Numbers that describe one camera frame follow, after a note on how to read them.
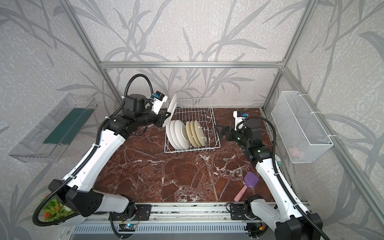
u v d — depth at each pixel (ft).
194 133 2.89
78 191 1.28
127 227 2.34
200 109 3.80
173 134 2.78
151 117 1.97
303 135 1.99
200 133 3.07
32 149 1.92
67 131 2.02
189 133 2.89
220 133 2.18
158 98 1.97
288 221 1.21
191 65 3.25
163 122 2.09
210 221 2.38
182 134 2.91
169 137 2.77
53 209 1.97
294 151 2.37
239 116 2.17
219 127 2.31
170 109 2.37
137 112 1.73
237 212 2.41
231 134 2.14
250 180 2.74
